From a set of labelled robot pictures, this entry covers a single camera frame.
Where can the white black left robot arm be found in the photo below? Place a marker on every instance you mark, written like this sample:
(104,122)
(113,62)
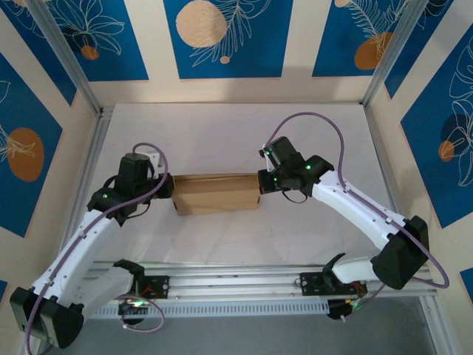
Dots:
(85,247)

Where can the aluminium corner post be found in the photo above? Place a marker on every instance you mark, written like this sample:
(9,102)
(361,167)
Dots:
(391,51)
(66,55)

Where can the black controller board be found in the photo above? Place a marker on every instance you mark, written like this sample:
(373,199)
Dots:
(340,308)
(131,308)

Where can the brown cardboard box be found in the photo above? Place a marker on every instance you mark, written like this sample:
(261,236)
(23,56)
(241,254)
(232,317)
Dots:
(218,196)

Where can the aluminium lower frame leg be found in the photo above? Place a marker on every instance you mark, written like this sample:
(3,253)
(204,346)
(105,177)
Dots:
(434,333)

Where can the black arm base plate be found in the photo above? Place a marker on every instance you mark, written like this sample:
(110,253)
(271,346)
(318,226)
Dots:
(314,283)
(159,286)

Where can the aluminium side rail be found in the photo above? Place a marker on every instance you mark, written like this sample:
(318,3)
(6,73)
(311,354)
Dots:
(94,148)
(388,174)

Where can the aluminium front frame rail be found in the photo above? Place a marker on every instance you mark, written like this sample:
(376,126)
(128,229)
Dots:
(236,277)

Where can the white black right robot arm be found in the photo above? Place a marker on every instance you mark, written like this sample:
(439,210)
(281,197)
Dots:
(351,207)

